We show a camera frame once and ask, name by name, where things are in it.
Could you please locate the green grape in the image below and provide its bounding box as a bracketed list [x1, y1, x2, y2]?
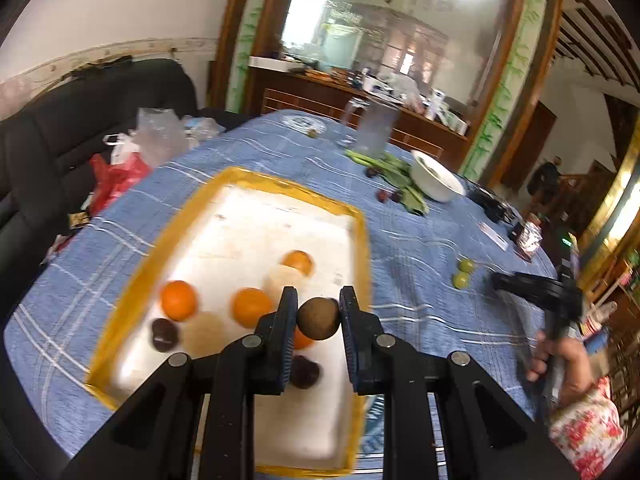
[458, 258, 476, 274]
[451, 271, 471, 289]

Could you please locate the dark plum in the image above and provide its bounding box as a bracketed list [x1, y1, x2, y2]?
[290, 356, 321, 390]
[151, 318, 179, 353]

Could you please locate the brown longan fruit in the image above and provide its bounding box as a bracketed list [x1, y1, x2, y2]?
[296, 297, 341, 341]

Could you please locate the small orange tangerine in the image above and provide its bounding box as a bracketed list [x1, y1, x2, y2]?
[280, 250, 314, 276]

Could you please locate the white sugarcane chunk front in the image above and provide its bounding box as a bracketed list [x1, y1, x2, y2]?
[181, 312, 228, 360]

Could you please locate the person's right hand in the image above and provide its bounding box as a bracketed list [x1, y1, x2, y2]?
[525, 332, 594, 408]

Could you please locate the snack packet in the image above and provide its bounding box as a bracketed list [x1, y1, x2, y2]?
[516, 214, 542, 261]

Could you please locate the white red paper card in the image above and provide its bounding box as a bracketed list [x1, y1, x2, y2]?
[478, 222, 509, 252]

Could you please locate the black power adapter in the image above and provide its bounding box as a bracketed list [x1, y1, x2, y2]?
[469, 186, 518, 224]

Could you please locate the blue plaid tablecloth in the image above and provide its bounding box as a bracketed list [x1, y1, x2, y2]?
[4, 112, 553, 456]

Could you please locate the white bowl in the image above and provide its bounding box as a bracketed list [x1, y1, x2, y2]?
[410, 150, 465, 203]

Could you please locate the yellow rimmed white tray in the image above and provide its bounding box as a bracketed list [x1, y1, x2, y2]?
[86, 167, 371, 478]

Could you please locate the green leafy vegetable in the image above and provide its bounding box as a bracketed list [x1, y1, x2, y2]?
[344, 150, 428, 217]

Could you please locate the red plastic bag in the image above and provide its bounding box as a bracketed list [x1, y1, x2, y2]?
[89, 153, 151, 217]

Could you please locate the clear glass mug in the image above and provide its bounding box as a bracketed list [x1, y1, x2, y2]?
[337, 98, 400, 158]

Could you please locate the clear plastic bag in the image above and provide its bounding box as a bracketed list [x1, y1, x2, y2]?
[132, 107, 226, 169]

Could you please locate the black sofa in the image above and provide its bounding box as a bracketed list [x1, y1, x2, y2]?
[0, 58, 247, 313]

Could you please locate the wooden counter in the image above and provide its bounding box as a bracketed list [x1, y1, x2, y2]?
[244, 62, 471, 172]

